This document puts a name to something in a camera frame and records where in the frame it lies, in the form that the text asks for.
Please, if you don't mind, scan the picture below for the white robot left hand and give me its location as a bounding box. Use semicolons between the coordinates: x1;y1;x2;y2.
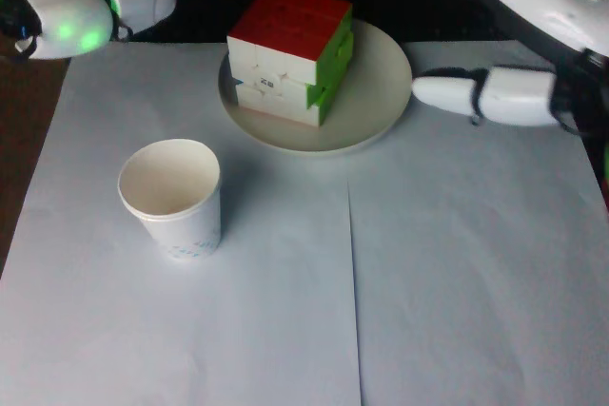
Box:
0;0;178;61

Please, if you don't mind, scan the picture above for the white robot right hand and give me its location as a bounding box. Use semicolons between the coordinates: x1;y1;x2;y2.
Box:
411;0;609;188

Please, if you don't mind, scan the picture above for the multicoloured Rubik's cube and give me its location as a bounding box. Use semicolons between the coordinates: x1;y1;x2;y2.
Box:
226;0;356;129

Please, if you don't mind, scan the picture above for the white paper cup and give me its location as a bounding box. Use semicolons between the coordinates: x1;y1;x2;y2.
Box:
117;139;223;261

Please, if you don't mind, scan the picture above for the round beige plate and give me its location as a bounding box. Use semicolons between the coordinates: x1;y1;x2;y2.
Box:
217;20;414;156

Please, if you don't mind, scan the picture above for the white paper sheet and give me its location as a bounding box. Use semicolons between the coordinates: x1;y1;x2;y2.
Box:
0;42;363;406
345;40;609;406

